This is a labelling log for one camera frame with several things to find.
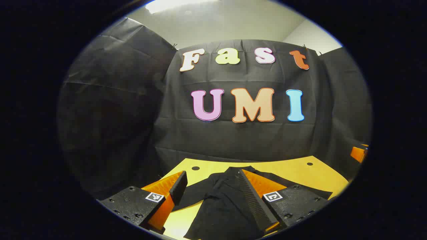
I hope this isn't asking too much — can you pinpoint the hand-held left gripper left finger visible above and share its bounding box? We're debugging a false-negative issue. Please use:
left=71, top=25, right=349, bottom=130
left=99, top=171, right=188, bottom=234

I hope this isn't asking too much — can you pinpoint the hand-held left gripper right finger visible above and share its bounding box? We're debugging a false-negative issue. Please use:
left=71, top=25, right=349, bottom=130
left=238, top=169, right=331, bottom=235

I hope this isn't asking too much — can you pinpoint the black coat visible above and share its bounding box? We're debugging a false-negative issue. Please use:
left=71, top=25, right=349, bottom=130
left=172, top=166, right=333, bottom=240

